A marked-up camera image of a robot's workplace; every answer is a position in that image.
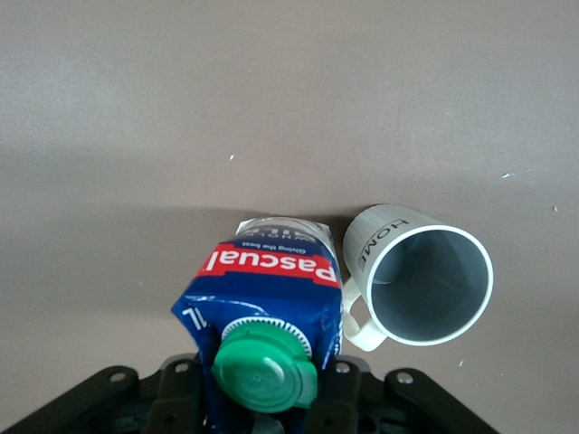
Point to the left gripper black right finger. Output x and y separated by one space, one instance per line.
339 402

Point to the brown table cover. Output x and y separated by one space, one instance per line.
181 90

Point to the white mug with HOME print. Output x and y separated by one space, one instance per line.
362 244

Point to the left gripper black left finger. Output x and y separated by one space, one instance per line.
176 398

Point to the blue Pascual milk carton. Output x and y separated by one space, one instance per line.
271 267

